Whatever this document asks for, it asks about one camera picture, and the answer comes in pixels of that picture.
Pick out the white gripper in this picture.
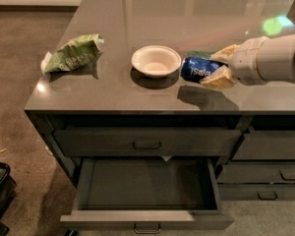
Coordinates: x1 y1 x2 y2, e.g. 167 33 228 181
201 36 268 89

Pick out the blue pepsi can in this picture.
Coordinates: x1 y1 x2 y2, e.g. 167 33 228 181
181 57 222 83

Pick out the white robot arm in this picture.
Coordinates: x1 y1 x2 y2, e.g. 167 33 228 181
201 33 295 89

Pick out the top right drawer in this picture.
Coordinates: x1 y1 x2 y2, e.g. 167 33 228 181
233 127 295 160

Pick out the middle right drawer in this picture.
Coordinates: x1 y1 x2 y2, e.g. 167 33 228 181
217 163 295 184

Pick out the dark grey counter cabinet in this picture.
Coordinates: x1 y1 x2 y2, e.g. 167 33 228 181
24 0 295 189

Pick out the open middle drawer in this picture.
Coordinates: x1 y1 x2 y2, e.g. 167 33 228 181
61 157 233 234

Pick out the top left drawer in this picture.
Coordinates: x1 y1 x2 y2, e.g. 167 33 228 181
53 127 241 156

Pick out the green yellow sponge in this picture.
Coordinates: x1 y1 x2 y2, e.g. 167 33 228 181
187 50 214 60

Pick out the white bowl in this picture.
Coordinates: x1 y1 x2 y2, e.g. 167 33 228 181
131 45 182 79

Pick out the green chip bag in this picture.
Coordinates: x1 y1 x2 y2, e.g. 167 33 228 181
40 33 104 74

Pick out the black bin with bottles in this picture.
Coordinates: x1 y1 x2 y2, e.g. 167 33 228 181
0 162 17 218

